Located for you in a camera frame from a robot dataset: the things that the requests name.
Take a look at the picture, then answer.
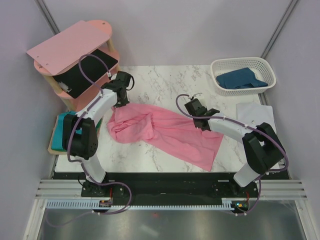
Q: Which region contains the pink t-shirt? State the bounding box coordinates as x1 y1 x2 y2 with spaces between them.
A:
106 103 223 171

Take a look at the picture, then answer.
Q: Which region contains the pink tiered shelf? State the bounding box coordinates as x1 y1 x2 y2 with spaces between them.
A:
26 20 120 111

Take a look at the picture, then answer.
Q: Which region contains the wooden tray board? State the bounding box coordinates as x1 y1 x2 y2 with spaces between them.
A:
47 111 76 155

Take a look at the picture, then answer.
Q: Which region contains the teal folded t-shirt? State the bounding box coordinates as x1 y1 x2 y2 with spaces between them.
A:
51 112 103 152

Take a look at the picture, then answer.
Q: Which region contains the white perforated plastic basket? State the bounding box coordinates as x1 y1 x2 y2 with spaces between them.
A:
210 57 277 97

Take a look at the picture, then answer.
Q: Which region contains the white folded cloth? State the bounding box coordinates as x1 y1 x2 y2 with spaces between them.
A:
236 102 277 133

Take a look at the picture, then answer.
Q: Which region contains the white slotted cable duct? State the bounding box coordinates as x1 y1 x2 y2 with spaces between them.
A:
46 198 237 210

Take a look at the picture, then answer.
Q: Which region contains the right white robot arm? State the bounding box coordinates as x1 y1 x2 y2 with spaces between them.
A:
184 97 288 197

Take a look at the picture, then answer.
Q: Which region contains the blue t-shirt in basket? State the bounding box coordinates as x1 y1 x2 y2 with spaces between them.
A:
216 67 268 90

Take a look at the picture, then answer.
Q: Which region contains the black tablet on shelf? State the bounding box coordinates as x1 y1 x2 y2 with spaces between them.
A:
53 49 118 99

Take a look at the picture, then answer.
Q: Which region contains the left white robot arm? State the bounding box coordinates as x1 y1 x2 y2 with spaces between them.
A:
62 71 135 197

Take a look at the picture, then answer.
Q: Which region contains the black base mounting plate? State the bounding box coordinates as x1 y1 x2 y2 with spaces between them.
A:
53 171 291 206

